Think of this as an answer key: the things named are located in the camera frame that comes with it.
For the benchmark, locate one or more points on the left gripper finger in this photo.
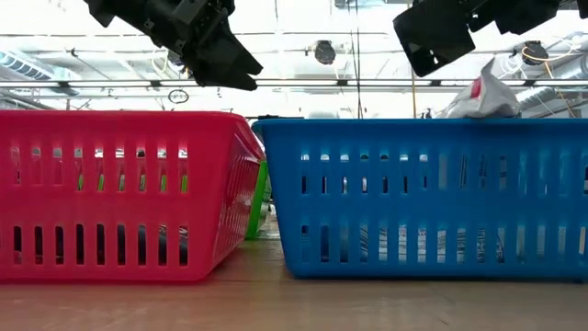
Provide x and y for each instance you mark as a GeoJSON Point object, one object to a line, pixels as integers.
{"type": "Point", "coordinates": [225, 79]}
{"type": "Point", "coordinates": [229, 55]}

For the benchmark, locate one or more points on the blue plastic basket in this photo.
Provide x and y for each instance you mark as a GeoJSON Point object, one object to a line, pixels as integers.
{"type": "Point", "coordinates": [413, 207]}

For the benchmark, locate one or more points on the small white tube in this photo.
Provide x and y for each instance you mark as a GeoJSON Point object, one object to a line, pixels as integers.
{"type": "Point", "coordinates": [402, 243]}

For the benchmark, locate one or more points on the dark blue tube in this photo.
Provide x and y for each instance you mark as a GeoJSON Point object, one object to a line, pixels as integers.
{"type": "Point", "coordinates": [141, 243]}

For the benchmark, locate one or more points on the short black bar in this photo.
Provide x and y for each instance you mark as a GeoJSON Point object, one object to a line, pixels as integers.
{"type": "Point", "coordinates": [280, 117]}

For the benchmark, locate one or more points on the green plastic basket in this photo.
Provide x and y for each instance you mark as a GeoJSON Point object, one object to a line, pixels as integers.
{"type": "Point", "coordinates": [256, 207]}

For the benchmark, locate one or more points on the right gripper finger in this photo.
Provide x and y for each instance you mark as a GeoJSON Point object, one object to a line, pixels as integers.
{"type": "Point", "coordinates": [441, 27]}
{"type": "Point", "coordinates": [421, 62]}

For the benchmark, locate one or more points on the red plastic basket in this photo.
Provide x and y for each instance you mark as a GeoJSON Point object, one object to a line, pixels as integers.
{"type": "Point", "coordinates": [138, 207]}

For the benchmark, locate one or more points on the long ceiling light strip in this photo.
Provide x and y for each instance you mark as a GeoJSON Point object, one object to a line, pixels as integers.
{"type": "Point", "coordinates": [298, 83]}

